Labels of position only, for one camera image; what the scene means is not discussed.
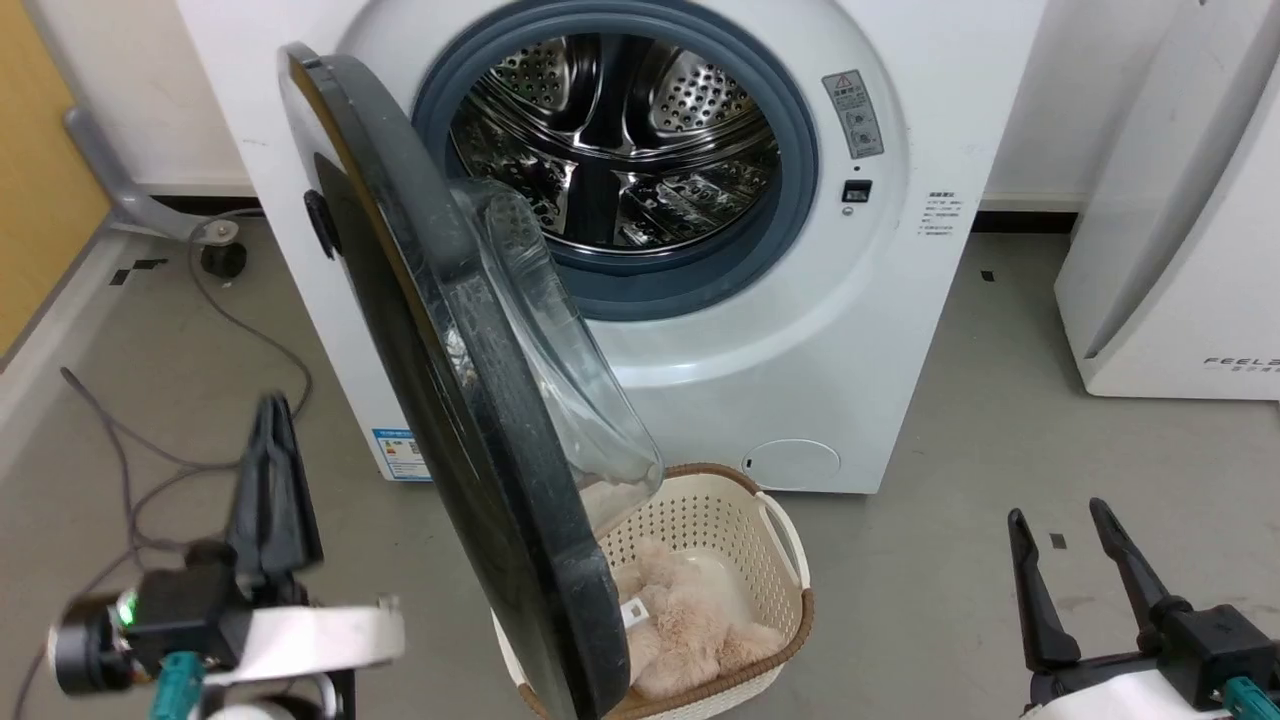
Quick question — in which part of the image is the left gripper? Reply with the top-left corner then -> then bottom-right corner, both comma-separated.
48,393 -> 406,698

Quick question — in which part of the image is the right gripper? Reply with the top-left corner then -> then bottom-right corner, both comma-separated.
1007,497 -> 1280,720

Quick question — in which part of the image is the dark grey round washer door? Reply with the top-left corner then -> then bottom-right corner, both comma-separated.
277,42 -> 664,720

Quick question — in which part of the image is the white front-load washing machine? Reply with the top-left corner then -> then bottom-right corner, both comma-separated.
178,0 -> 1046,496

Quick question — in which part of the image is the black round foot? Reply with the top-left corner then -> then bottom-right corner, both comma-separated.
200,241 -> 248,280

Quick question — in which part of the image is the white appliance with grey lettering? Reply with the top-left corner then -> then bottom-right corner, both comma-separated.
1053,0 -> 1280,401

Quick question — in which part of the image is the round white filter cover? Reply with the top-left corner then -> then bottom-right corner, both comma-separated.
743,439 -> 842,491

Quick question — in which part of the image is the cream plastic laundry basket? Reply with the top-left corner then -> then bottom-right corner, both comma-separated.
493,462 -> 815,720

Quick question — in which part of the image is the beige plush toy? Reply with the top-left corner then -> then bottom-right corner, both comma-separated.
610,540 -> 786,701

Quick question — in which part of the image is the yellow wooden panel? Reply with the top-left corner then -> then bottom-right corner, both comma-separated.
0,0 -> 113,359

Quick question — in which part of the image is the thin grey floor cable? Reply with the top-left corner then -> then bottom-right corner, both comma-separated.
10,215 -> 314,720

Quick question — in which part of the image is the teal cable connector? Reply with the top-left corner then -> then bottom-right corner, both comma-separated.
1221,676 -> 1280,720
148,651 -> 207,720

